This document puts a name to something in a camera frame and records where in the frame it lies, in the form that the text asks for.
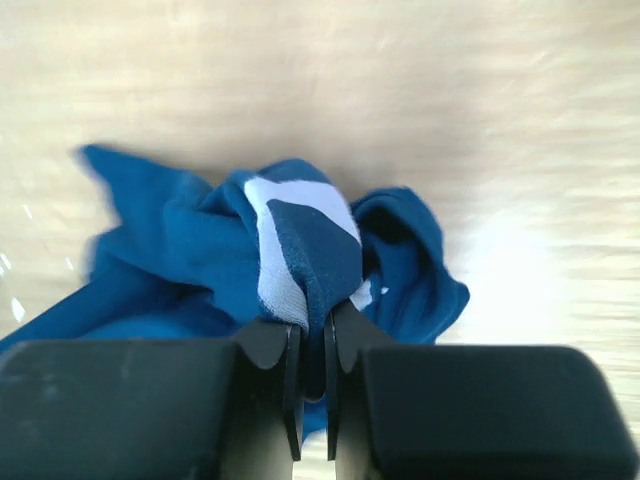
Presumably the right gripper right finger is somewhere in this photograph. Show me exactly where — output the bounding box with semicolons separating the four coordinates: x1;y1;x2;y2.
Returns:
324;302;639;479

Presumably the blue mickey t-shirt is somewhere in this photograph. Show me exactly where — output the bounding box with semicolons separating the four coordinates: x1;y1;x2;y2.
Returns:
0;143;471;446

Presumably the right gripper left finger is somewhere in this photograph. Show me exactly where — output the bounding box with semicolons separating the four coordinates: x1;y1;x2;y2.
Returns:
1;323;299;479

